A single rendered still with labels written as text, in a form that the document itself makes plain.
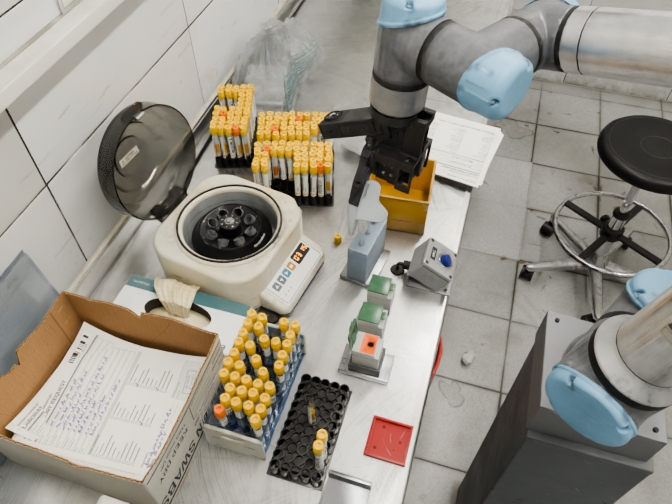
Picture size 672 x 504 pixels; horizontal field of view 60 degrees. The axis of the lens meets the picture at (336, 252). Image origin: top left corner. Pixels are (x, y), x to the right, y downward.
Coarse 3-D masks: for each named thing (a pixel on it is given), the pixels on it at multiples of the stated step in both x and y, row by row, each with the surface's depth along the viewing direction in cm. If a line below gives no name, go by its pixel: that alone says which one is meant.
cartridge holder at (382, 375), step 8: (344, 352) 103; (384, 352) 101; (344, 360) 102; (384, 360) 102; (392, 360) 102; (344, 368) 101; (352, 368) 100; (360, 368) 99; (368, 368) 99; (384, 368) 101; (360, 376) 101; (368, 376) 100; (376, 376) 100; (384, 376) 100
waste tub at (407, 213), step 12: (432, 168) 125; (384, 180) 130; (420, 180) 128; (432, 180) 119; (384, 192) 130; (396, 192) 130; (420, 192) 130; (384, 204) 118; (396, 204) 117; (408, 204) 116; (420, 204) 116; (396, 216) 120; (408, 216) 119; (420, 216) 118; (396, 228) 123; (408, 228) 122; (420, 228) 121
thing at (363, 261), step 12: (372, 228) 110; (384, 228) 112; (372, 240) 109; (384, 240) 116; (348, 252) 108; (360, 252) 107; (372, 252) 110; (384, 252) 118; (348, 264) 111; (360, 264) 109; (372, 264) 113; (384, 264) 117; (348, 276) 114; (360, 276) 112
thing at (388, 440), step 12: (384, 420) 96; (372, 432) 95; (384, 432) 95; (396, 432) 95; (408, 432) 95; (372, 444) 94; (384, 444) 94; (396, 444) 94; (408, 444) 93; (372, 456) 92; (384, 456) 92; (396, 456) 92
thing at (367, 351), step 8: (360, 336) 98; (368, 336) 98; (376, 336) 98; (360, 344) 97; (368, 344) 98; (376, 344) 97; (352, 352) 97; (360, 352) 96; (368, 352) 96; (376, 352) 97; (352, 360) 99; (360, 360) 98; (368, 360) 97; (376, 360) 96; (376, 368) 98
